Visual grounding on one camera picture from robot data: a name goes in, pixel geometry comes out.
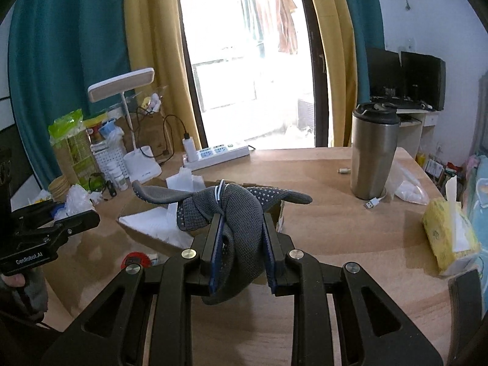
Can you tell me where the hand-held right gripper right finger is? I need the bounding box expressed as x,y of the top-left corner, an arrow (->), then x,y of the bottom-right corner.
261,213 -> 445,366

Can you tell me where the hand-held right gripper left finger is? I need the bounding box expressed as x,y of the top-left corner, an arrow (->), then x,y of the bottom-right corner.
40,213 -> 225,366

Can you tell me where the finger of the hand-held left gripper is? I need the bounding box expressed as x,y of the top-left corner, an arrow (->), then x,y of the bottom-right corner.
13,199 -> 68,219
54,210 -> 101,234

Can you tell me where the grey dotted glove pair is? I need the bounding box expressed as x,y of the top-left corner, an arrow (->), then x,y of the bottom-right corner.
132,180 -> 314,306

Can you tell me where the shallow cardboard box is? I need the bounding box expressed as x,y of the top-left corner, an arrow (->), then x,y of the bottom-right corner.
116,177 -> 287,253

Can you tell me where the white tissue paper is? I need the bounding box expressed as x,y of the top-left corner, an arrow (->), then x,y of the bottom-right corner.
118,167 -> 209,249

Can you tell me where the person's left hand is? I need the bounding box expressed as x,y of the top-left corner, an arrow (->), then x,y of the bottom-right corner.
0,272 -> 28,289

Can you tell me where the crumpled white plastic bag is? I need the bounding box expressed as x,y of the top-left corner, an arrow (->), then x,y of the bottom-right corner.
64,183 -> 102,219

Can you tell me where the stack of loose paper cups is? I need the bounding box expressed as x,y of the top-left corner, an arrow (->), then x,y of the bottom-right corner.
48,177 -> 77,203

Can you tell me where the red tape roll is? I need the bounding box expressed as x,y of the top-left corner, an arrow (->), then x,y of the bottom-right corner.
121,252 -> 159,272

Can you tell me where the green package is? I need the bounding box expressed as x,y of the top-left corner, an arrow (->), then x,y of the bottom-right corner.
48,108 -> 98,188

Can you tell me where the white perforated basket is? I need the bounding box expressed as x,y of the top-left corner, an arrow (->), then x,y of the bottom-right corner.
90,142 -> 129,188

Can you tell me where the jar with yellow lid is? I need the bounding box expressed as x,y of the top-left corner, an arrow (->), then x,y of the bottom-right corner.
84,113 -> 108,146

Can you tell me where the blue and white plastic bag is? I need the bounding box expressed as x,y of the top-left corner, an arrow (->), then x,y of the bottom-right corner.
99,118 -> 125,146

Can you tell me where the white power strip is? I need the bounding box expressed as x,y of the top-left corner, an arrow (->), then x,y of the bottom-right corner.
182,144 -> 251,172

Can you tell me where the white charger plug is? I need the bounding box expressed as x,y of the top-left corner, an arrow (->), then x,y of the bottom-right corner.
182,133 -> 199,163

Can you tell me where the small yellow toy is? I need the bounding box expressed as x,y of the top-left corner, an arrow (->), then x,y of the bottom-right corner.
141,93 -> 161,112

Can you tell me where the outdoor air conditioner unit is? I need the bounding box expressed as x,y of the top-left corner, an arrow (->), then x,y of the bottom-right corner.
297,97 -> 318,131

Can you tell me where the steel tumbler with black lid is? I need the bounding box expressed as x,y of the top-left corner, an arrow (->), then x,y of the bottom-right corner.
350,102 -> 401,201

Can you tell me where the white desk lamp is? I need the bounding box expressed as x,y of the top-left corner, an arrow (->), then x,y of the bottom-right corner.
87,67 -> 163,184

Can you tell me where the thin white plastic bag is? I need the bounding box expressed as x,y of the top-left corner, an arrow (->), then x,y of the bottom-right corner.
384,158 -> 430,205

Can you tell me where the large teal curtain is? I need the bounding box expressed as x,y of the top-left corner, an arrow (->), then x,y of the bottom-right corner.
8,0 -> 135,203

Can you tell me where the yellow tissue pack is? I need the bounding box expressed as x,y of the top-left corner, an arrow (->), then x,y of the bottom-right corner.
421,177 -> 481,277

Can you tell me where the white computer desk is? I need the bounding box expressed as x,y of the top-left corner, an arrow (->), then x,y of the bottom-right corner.
396,108 -> 438,161

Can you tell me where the black keyboard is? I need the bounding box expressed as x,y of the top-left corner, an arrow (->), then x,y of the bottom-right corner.
371,97 -> 434,111

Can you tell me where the dark grey chair back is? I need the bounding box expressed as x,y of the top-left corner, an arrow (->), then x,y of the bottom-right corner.
446,268 -> 485,366

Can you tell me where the wide yellow curtain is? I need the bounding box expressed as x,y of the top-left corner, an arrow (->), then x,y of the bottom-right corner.
124,0 -> 209,154

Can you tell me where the black computer tower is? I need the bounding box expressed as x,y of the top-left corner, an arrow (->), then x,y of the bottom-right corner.
365,47 -> 404,98

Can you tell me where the light blue bedding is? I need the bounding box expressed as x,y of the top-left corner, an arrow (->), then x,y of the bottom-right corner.
466,166 -> 488,216

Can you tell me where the narrow yellow curtain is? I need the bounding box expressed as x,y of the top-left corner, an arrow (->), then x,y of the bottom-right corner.
303,0 -> 360,148

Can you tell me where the hanging brown shirt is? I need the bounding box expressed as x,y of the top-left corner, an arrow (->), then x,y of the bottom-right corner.
276,0 -> 299,55

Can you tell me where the black computer monitor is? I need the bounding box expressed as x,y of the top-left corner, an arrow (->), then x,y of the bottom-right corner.
400,50 -> 447,112

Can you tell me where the hanging teal shirt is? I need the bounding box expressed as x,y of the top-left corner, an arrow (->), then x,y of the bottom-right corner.
240,0 -> 266,60

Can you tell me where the grey padded headboard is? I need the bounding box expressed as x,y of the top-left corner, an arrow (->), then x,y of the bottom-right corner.
477,76 -> 488,151

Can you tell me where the narrow teal curtain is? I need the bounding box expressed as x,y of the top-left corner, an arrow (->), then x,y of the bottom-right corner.
335,0 -> 386,148

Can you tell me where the white usb cable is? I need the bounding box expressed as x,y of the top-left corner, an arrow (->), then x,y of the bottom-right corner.
364,188 -> 390,210

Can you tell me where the black charger cable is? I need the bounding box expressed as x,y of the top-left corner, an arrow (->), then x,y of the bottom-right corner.
135,106 -> 192,165

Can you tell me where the dark door frame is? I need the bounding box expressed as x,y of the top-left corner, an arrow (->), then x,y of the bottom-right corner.
173,0 -> 333,150

